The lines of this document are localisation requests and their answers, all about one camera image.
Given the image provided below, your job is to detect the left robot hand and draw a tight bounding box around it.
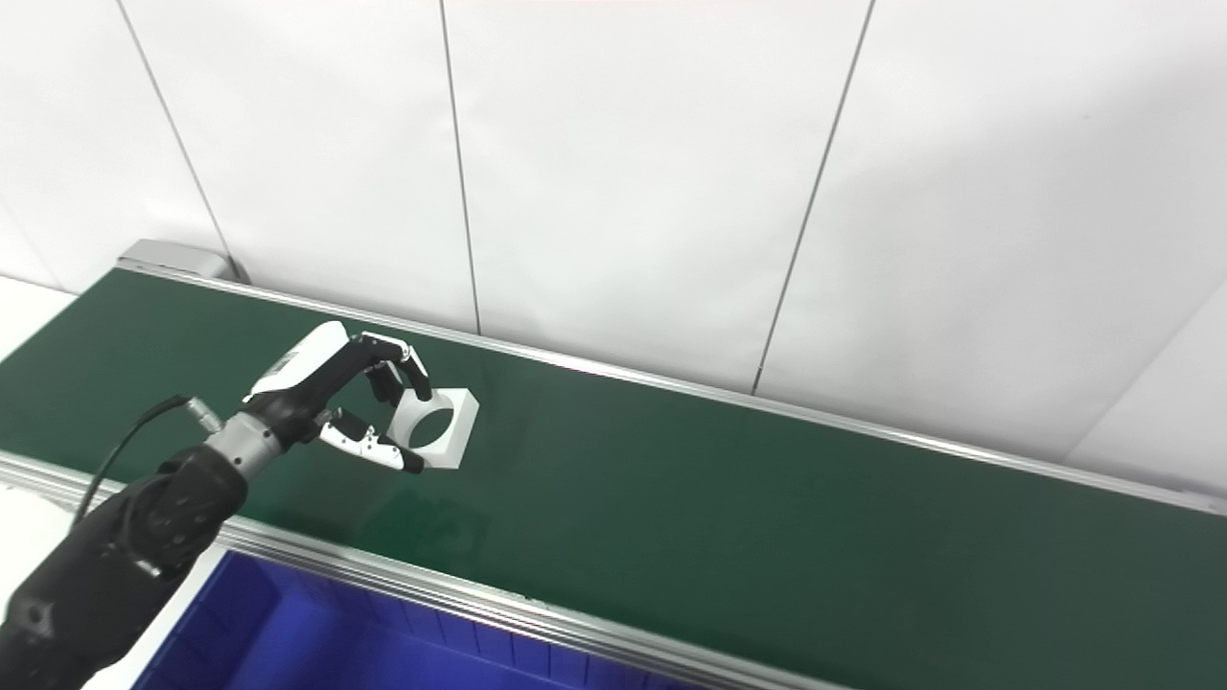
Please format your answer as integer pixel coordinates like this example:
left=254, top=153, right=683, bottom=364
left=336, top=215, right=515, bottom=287
left=240, top=321, right=434, bottom=475

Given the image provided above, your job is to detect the white square part round hole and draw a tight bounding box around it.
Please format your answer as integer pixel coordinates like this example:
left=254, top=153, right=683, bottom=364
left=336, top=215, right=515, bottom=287
left=388, top=385, right=479, bottom=471

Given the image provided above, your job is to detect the green conveyor belt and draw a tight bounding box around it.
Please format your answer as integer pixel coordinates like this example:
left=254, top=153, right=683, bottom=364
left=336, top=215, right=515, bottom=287
left=0, top=268, right=1227, bottom=690
left=0, top=240, right=1227, bottom=690

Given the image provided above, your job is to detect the blue plastic bin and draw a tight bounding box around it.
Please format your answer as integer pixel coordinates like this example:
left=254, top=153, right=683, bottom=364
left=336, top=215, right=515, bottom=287
left=134, top=549, right=710, bottom=690

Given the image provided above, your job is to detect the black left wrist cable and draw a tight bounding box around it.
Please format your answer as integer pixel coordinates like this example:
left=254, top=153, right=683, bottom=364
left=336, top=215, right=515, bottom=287
left=72, top=395, right=227, bottom=530

